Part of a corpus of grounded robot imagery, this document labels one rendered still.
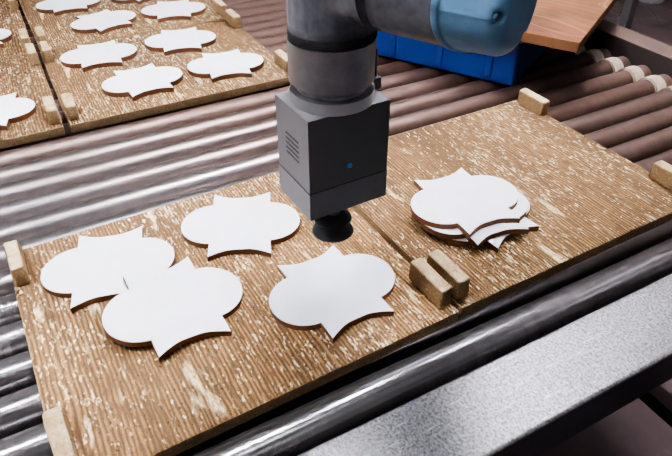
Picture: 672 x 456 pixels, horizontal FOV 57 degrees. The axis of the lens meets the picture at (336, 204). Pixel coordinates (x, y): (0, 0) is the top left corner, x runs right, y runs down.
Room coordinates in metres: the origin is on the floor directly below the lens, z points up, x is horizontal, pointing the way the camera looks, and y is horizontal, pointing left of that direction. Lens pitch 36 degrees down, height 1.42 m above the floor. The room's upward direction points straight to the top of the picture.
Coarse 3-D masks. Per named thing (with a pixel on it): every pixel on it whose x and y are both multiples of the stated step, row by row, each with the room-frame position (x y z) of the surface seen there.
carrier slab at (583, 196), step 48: (432, 144) 0.83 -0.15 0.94; (480, 144) 0.83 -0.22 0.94; (528, 144) 0.83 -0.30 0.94; (576, 144) 0.83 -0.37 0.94; (528, 192) 0.70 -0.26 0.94; (576, 192) 0.70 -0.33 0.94; (624, 192) 0.70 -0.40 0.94; (432, 240) 0.60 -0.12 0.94; (528, 240) 0.60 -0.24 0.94; (576, 240) 0.60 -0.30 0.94; (624, 240) 0.61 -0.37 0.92; (480, 288) 0.51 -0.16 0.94
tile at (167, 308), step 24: (192, 264) 0.54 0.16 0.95; (144, 288) 0.49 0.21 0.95; (168, 288) 0.49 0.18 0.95; (192, 288) 0.50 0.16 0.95; (216, 288) 0.50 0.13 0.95; (240, 288) 0.50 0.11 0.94; (120, 312) 0.46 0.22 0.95; (144, 312) 0.46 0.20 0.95; (168, 312) 0.46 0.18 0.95; (192, 312) 0.46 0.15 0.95; (216, 312) 0.46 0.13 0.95; (120, 336) 0.42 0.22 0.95; (144, 336) 0.43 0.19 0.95; (168, 336) 0.43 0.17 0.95; (192, 336) 0.43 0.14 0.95
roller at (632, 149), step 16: (624, 144) 0.86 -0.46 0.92; (640, 144) 0.86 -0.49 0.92; (656, 144) 0.87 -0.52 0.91; (640, 160) 0.84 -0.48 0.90; (0, 368) 0.41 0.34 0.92; (16, 368) 0.41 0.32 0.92; (32, 368) 0.41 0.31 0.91; (0, 384) 0.40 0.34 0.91; (16, 384) 0.40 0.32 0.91; (32, 384) 0.41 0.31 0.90
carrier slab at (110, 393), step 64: (256, 192) 0.70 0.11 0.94; (192, 256) 0.56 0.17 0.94; (256, 256) 0.56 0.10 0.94; (384, 256) 0.56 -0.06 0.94; (64, 320) 0.46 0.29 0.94; (256, 320) 0.46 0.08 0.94; (384, 320) 0.46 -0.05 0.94; (448, 320) 0.47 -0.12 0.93; (64, 384) 0.38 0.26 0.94; (128, 384) 0.38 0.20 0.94; (192, 384) 0.38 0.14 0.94; (256, 384) 0.38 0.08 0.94; (320, 384) 0.39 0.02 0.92; (128, 448) 0.31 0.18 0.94
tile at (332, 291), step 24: (312, 264) 0.54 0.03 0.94; (336, 264) 0.54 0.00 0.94; (360, 264) 0.54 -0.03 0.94; (384, 264) 0.54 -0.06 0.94; (288, 288) 0.50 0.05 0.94; (312, 288) 0.50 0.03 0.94; (336, 288) 0.50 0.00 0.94; (360, 288) 0.50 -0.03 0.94; (384, 288) 0.50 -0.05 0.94; (288, 312) 0.46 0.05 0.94; (312, 312) 0.46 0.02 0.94; (336, 312) 0.46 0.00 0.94; (360, 312) 0.46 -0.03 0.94; (384, 312) 0.47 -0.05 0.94; (336, 336) 0.44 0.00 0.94
